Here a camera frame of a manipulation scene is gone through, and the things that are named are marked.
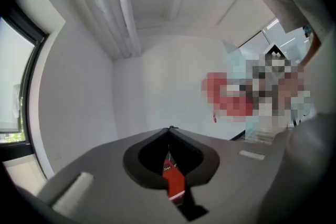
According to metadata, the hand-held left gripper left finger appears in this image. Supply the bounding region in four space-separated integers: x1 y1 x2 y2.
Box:
122 127 170 190

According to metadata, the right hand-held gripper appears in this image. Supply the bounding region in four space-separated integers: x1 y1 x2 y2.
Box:
201 44 311 124

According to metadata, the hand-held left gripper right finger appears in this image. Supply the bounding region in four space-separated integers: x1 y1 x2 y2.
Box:
168 126 221 188

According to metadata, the person's right forearm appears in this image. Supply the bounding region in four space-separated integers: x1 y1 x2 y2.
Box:
297 30 323 71

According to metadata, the black-framed window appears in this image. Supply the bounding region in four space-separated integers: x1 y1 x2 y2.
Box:
0 12 50 147

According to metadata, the glass partition wall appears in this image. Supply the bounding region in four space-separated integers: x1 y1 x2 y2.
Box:
230 17 320 141

